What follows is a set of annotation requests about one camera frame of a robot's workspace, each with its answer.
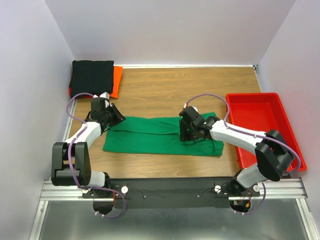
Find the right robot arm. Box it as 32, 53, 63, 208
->
179, 106, 295, 196

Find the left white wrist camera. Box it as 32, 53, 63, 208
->
93, 92, 110, 100

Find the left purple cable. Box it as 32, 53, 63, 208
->
65, 92, 127, 219

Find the folded black t shirt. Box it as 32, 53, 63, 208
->
69, 60, 114, 94

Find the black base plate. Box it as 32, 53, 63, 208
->
82, 177, 261, 215

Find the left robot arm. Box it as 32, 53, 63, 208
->
51, 93, 126, 198

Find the red plastic bin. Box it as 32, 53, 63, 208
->
225, 92, 307, 172

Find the folded red t shirt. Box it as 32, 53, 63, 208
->
69, 87, 110, 103

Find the green t shirt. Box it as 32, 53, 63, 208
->
102, 116, 224, 157

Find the folded orange t shirt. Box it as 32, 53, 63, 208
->
109, 66, 123, 99

